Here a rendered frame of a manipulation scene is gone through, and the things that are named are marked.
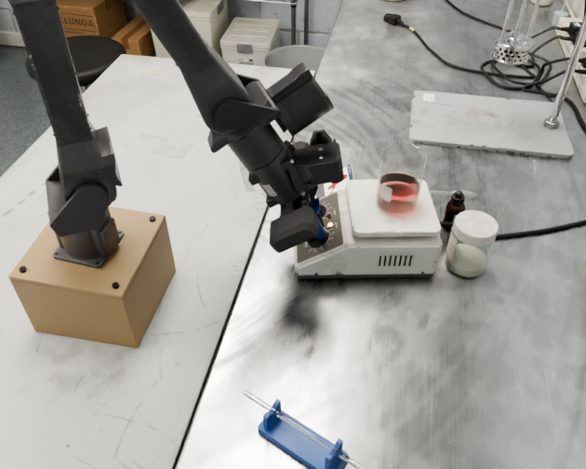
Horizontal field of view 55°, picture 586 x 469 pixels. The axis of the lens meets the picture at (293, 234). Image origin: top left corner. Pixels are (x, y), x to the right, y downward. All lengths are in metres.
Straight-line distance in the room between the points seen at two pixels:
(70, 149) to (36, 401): 0.30
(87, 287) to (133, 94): 0.67
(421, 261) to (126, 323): 0.40
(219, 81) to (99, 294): 0.28
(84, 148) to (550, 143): 0.84
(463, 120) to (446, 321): 0.52
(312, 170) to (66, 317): 0.35
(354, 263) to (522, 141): 0.49
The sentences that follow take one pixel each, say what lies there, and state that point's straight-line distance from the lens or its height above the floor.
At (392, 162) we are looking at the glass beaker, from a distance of 0.79.
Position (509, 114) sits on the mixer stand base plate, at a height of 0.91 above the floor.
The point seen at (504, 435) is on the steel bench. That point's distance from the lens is 0.70.
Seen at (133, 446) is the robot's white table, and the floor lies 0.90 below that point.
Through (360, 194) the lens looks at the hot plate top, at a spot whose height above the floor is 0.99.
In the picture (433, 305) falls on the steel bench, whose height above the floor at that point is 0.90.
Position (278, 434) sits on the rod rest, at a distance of 0.65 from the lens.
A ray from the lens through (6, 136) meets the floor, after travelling 3.13.
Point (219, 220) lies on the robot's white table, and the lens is 0.90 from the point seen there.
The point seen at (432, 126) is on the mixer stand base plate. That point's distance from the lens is 1.14.
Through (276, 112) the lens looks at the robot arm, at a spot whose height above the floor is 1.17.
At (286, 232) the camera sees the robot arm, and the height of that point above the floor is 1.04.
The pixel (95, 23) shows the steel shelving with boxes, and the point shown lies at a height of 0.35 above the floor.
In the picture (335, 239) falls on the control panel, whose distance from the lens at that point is 0.77.
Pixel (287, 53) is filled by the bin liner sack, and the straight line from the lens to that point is 2.67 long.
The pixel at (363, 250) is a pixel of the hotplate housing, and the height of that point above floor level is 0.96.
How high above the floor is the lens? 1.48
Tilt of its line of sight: 42 degrees down
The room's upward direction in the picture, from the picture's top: straight up
